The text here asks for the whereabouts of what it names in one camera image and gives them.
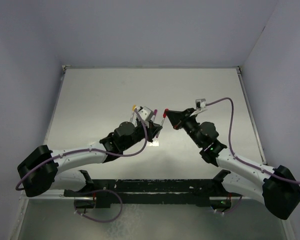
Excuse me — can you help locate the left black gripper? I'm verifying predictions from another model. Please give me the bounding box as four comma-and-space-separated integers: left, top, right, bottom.
121, 118, 162, 150

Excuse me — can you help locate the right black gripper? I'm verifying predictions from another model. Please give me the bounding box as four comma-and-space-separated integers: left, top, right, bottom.
164, 109, 203, 148

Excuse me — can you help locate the red pen cap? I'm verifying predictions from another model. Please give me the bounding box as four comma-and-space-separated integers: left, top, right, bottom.
163, 108, 169, 119

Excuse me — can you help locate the white pen red end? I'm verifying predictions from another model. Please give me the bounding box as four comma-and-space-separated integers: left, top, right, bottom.
155, 115, 166, 138

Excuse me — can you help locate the white pen yellow end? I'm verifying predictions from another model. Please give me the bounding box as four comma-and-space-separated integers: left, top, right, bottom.
129, 110, 135, 123

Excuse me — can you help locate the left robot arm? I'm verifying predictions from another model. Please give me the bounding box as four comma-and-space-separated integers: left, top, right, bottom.
15, 107, 163, 198

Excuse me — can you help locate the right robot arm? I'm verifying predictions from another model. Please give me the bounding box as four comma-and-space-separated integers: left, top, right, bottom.
165, 108, 300, 220

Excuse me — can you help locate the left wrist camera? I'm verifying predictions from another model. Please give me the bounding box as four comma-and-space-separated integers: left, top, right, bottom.
136, 106, 155, 122

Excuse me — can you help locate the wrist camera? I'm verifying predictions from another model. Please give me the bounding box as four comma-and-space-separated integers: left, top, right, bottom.
195, 98, 207, 112
136, 106, 155, 122

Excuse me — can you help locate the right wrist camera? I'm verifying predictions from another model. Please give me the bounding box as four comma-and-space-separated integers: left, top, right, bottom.
195, 98, 207, 112

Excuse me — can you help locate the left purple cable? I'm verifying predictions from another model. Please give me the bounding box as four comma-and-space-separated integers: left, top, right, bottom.
15, 111, 150, 191

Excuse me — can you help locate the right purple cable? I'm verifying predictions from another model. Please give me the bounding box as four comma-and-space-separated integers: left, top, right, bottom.
206, 97, 300, 216

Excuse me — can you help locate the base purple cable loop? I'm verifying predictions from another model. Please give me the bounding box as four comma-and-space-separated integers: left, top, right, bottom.
73, 189, 124, 223

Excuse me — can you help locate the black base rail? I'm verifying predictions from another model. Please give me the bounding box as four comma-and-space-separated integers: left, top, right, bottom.
64, 179, 230, 209

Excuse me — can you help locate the aluminium frame rail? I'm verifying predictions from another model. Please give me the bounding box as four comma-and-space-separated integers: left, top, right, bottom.
235, 66, 268, 165

